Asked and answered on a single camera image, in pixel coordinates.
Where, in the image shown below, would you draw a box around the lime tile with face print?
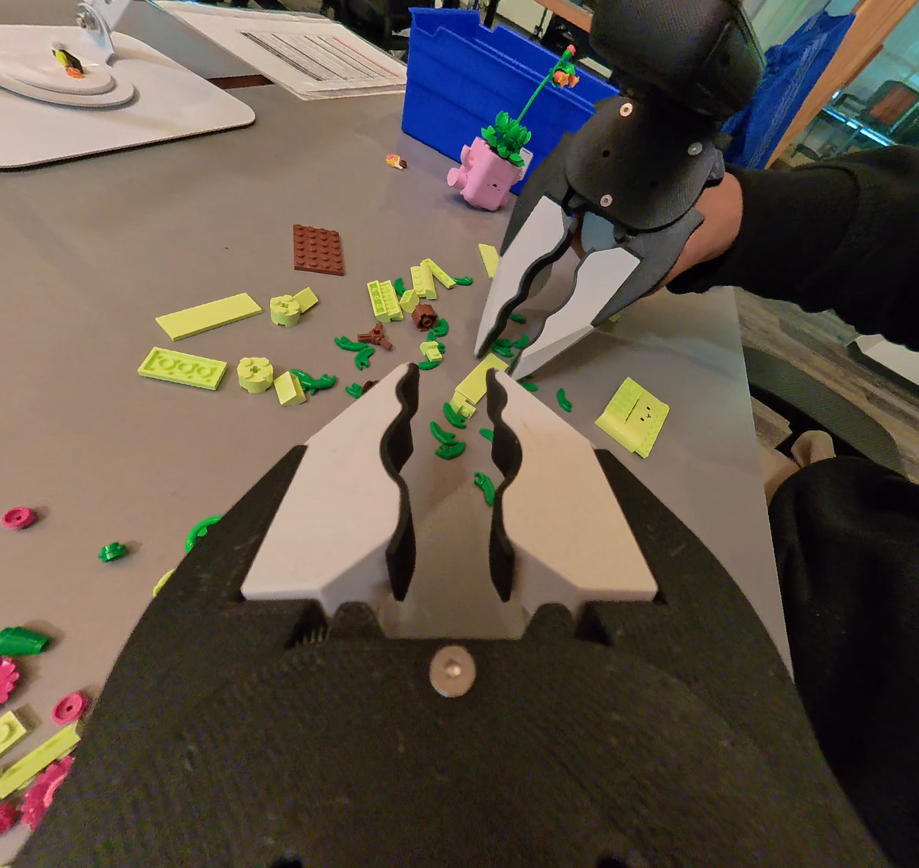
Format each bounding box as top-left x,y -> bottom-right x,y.
628,395 -> 666,437

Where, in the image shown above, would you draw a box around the scatter of green leaf pieces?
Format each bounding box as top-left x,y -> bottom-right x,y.
334,275 -> 575,506

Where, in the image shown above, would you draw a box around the brown and lime brick assembly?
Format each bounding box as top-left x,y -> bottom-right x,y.
594,377 -> 671,460

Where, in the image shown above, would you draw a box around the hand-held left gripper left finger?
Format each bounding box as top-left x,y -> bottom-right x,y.
240,361 -> 419,621

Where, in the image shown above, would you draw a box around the person's tan trousers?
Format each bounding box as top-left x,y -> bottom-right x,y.
757,428 -> 837,503

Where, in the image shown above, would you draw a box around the pink toy figure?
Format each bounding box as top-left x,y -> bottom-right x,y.
448,44 -> 581,212

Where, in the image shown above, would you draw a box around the person's right hand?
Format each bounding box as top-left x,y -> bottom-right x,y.
661,171 -> 744,287

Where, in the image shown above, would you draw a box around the long lime tile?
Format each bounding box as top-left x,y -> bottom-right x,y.
452,353 -> 511,409

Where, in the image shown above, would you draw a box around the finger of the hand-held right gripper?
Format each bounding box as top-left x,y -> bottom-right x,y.
511,247 -> 642,382
474,195 -> 575,361

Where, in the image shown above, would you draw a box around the lime smooth tile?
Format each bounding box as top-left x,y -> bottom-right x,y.
156,292 -> 264,342

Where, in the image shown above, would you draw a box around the blue bin with printed tag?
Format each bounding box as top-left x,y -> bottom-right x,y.
402,6 -> 618,165

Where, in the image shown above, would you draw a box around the person's right forearm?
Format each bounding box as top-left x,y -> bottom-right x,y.
671,146 -> 919,348

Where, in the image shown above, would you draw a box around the stack of lime bricks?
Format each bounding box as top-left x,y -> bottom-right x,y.
366,258 -> 458,323

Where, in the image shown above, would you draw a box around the printed paper sheet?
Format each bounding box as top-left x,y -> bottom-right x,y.
154,0 -> 410,102

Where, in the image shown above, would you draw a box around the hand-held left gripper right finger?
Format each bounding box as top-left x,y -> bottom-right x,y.
486,367 -> 659,621

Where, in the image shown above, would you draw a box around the white stand base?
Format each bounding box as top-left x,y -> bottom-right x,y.
0,0 -> 257,170

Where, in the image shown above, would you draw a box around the large brown studded plate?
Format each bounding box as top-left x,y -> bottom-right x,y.
292,224 -> 346,276

